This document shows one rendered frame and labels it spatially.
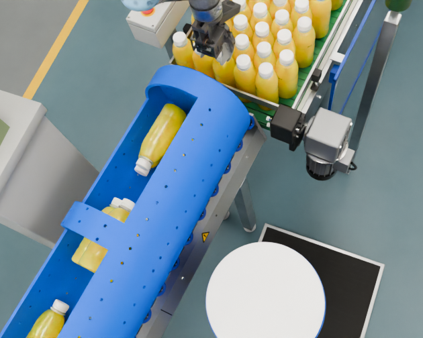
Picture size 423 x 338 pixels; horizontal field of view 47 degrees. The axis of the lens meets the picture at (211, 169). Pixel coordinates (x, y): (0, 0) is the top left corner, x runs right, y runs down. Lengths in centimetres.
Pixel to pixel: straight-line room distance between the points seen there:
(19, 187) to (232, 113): 63
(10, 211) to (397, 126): 181
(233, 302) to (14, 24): 250
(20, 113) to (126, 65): 149
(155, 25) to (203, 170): 52
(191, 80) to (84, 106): 163
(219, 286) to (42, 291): 44
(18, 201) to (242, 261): 65
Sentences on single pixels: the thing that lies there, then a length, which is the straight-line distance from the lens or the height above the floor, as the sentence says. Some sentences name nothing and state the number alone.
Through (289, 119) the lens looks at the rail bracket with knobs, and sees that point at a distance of 136.
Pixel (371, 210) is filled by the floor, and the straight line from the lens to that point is 234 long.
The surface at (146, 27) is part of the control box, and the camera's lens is 148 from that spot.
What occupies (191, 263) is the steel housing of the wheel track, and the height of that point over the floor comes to 88.
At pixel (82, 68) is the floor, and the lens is 290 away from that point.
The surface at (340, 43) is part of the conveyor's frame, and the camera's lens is 163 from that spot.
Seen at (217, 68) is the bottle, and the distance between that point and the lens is 141.
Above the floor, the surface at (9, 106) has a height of 115.
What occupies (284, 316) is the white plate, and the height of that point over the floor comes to 104.
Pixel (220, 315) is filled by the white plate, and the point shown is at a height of 104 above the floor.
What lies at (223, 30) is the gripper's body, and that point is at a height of 121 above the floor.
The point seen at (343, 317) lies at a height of 15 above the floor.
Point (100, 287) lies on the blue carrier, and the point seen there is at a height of 122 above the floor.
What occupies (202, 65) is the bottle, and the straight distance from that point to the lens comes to 145.
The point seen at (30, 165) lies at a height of 104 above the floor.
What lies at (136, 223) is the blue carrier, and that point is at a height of 122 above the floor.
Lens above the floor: 221
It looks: 67 degrees down
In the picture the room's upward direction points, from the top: 21 degrees counter-clockwise
